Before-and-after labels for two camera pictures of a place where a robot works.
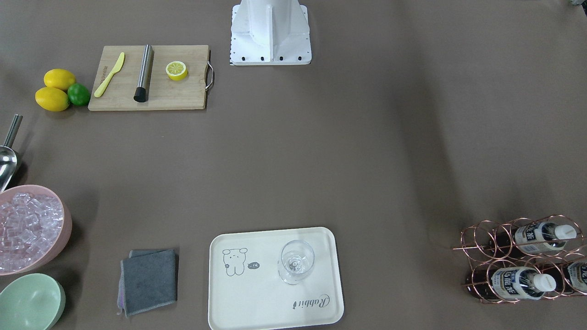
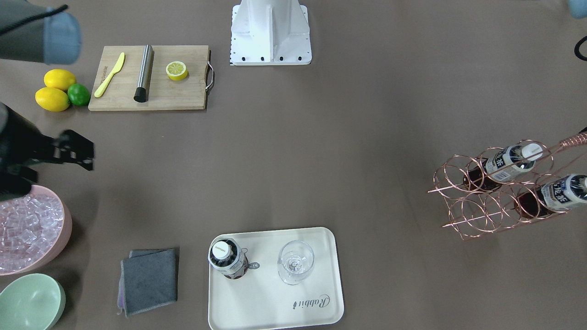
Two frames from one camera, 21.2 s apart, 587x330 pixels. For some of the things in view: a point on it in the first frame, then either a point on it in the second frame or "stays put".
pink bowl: x=35 y=223 stays put
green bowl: x=33 y=301 stays put
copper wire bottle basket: x=525 y=259 to x=500 y=188
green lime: x=78 y=95 stays put
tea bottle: x=514 y=239 to x=226 y=256
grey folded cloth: x=147 y=280 stays put
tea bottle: x=517 y=282 to x=486 y=174
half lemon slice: x=176 y=70 stays put
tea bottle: x=578 y=273 to x=560 y=195
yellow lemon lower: x=52 y=99 stays put
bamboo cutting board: x=135 y=77 stays put
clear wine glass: x=297 y=257 stays put
